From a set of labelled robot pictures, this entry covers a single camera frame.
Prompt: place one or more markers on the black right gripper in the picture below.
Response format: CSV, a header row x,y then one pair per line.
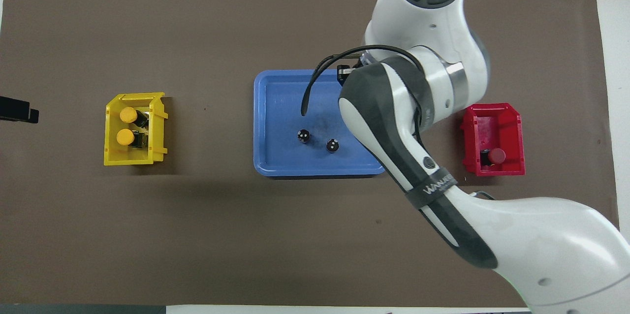
x,y
343,74

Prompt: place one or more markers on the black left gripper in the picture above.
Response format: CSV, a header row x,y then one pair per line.
x,y
15,109

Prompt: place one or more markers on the yellow push button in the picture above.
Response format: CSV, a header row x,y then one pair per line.
x,y
128,115
124,137

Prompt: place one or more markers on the red push button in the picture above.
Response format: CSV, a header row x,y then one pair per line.
x,y
497,156

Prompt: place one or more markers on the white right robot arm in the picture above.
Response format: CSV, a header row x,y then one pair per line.
x,y
541,240

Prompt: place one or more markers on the blue plastic tray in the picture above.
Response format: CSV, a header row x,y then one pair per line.
x,y
280,156

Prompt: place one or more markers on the black cylinder component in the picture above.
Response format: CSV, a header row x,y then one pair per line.
x,y
332,145
303,136

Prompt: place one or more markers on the yellow plastic bin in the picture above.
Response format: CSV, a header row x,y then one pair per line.
x,y
129,157

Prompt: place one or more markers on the red plastic bin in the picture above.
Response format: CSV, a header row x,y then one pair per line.
x,y
514,132

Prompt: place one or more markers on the brown paper table mat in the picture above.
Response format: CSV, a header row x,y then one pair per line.
x,y
197,235

